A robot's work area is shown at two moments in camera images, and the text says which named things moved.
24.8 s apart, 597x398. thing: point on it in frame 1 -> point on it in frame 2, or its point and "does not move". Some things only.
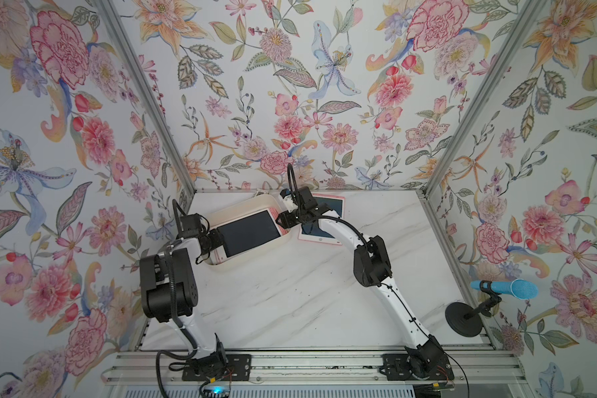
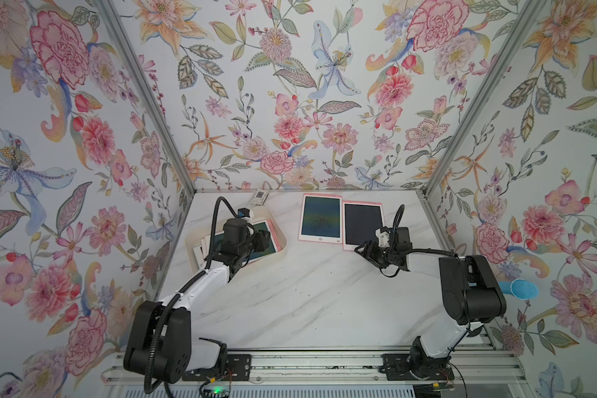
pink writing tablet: [313, 231] does not move
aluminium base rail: [311, 370] does not move
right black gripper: [285, 220] -> [369, 252]
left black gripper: [215, 238] -> [261, 241]
